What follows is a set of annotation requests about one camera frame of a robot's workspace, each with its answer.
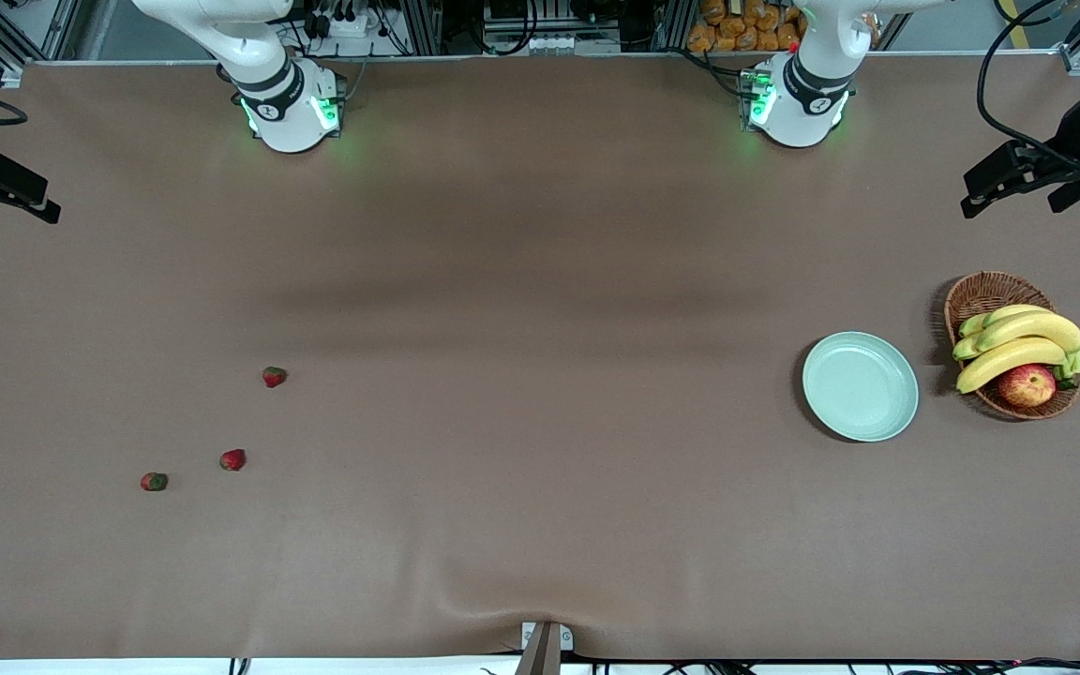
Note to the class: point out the brown wicker basket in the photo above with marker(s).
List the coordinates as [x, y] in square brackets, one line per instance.
[981, 295]

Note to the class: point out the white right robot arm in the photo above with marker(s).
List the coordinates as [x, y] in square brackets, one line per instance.
[287, 112]

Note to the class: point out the long yellow banana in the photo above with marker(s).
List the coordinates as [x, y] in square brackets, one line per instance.
[1009, 358]
[1037, 328]

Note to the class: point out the white power strip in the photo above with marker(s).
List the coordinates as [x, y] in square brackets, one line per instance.
[352, 23]

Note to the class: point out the large table cover mat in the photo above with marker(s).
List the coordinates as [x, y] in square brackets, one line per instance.
[540, 281]

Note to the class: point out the greenish yellow banana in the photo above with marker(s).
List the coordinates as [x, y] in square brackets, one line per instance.
[965, 349]
[1013, 312]

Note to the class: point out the red strawberry star-shaped calyx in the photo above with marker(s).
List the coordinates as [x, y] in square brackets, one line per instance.
[154, 482]

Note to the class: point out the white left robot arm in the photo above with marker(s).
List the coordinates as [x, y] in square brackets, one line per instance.
[798, 103]

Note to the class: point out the red strawberry small calyx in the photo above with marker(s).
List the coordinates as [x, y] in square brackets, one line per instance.
[274, 377]

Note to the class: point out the red yellow apple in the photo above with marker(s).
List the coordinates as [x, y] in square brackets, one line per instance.
[1027, 385]

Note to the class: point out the pale green round plate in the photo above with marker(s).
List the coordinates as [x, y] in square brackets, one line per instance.
[860, 386]

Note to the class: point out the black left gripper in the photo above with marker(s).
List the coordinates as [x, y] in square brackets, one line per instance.
[1068, 153]

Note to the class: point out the red strawberry large green calyx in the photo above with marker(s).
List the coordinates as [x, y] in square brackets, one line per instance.
[232, 459]

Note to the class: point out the orange bread roll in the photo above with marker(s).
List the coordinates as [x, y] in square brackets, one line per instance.
[713, 9]
[754, 11]
[746, 37]
[700, 37]
[787, 36]

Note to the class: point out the grey metal camera bracket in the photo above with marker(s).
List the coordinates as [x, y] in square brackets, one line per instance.
[545, 647]

